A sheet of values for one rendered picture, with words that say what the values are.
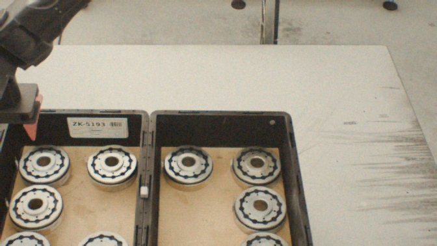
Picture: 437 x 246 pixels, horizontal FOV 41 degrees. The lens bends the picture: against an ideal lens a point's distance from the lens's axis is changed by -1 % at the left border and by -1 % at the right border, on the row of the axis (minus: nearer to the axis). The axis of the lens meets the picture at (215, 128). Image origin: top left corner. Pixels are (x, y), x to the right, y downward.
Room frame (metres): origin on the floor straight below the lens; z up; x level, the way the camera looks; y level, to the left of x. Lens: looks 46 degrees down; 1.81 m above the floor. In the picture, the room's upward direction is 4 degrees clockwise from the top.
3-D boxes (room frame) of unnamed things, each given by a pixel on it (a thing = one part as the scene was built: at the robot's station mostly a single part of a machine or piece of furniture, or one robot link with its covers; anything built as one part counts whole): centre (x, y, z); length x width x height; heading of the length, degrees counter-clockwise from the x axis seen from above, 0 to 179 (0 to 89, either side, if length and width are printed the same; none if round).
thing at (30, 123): (0.67, 0.32, 1.10); 0.07 x 0.07 x 0.09; 4
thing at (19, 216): (0.67, 0.34, 0.86); 0.10 x 0.10 x 0.01
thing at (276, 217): (0.70, -0.10, 0.86); 0.10 x 0.10 x 0.01
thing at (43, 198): (0.67, 0.34, 0.86); 0.05 x 0.05 x 0.01
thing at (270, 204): (0.70, -0.10, 0.86); 0.05 x 0.05 x 0.01
